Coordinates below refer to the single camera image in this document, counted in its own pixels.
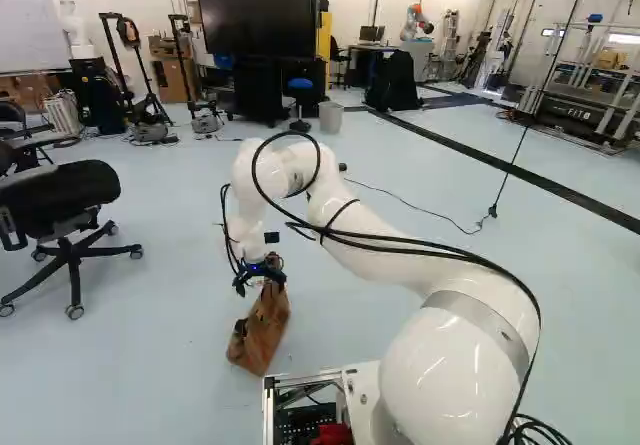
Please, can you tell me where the thin black pole stand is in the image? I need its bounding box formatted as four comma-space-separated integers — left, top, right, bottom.
487, 0, 544, 219

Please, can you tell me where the grey waste bin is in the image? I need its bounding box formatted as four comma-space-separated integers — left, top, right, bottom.
318, 100, 346, 134

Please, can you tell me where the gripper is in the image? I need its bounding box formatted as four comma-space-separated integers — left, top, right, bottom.
248, 251, 289, 286

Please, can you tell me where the black office chair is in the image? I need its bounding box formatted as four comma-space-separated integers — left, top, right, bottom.
0, 159, 145, 322

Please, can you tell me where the white robot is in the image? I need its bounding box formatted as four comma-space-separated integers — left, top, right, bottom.
32, 0, 97, 60

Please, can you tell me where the black floor cable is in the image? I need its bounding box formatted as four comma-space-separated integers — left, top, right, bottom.
343, 176, 489, 236

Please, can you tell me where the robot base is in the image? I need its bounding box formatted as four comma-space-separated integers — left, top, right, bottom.
261, 359, 382, 445

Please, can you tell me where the brown paper grocery bag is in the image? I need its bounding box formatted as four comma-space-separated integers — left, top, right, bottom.
225, 278, 293, 378

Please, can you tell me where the large black screen on stand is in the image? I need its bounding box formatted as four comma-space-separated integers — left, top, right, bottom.
193, 0, 329, 128

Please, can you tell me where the blue round stool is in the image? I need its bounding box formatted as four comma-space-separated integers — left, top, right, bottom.
286, 77, 315, 134

